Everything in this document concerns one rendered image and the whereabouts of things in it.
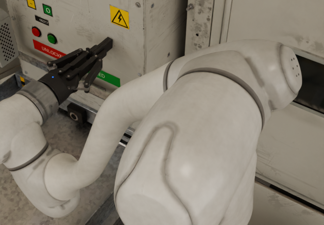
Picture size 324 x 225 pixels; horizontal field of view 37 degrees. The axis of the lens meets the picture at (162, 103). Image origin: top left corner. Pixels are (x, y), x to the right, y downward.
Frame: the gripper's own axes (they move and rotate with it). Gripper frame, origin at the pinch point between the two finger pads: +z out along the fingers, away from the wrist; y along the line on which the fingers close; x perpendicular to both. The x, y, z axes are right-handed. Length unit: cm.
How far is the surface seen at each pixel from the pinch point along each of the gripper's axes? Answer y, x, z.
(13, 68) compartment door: -47, -42, 9
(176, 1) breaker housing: 9.8, 9.2, 18.2
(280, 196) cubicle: 54, -38, 16
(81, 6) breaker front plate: -9.4, 6.6, 3.5
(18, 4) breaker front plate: -32.3, -3.5, 3.1
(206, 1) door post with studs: 18.1, 13.6, 17.6
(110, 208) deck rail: 17.9, -34.0, -18.9
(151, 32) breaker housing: 10.2, 7.0, 6.3
